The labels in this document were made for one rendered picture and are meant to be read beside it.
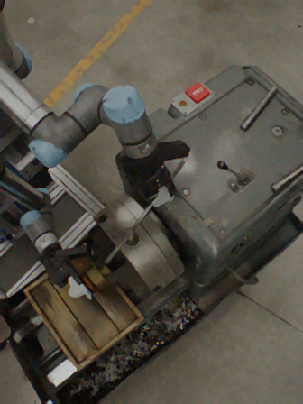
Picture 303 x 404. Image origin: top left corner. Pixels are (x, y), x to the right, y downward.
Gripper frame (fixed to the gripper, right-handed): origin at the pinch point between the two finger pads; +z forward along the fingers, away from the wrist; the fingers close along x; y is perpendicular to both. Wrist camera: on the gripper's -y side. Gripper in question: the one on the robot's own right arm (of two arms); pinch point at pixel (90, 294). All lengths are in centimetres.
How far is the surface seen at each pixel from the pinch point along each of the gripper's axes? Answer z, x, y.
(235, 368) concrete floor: 60, -108, -29
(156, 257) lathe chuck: 6.2, 12.6, -22.3
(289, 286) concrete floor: 45, -108, -85
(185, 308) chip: 19, -52, -24
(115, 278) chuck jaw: 1.5, 2.8, -9.6
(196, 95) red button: -25, 19, -64
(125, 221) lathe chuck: -6.8, 15.5, -21.8
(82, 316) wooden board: -0.1, -19.4, 9.0
